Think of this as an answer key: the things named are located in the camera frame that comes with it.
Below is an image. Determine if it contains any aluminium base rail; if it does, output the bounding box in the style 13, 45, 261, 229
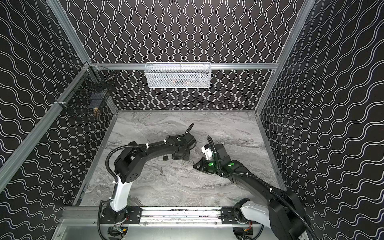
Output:
98, 204, 268, 227

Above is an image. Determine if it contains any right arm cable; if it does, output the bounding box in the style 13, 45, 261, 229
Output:
206, 135, 319, 240

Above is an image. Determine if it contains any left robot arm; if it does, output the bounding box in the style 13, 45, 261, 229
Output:
99, 131, 197, 224

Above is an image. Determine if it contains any white mesh basket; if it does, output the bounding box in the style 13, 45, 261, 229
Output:
145, 62, 212, 89

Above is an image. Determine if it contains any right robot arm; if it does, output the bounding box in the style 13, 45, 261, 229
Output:
193, 144, 318, 240

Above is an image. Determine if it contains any black wire basket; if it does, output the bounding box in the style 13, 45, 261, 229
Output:
58, 63, 118, 122

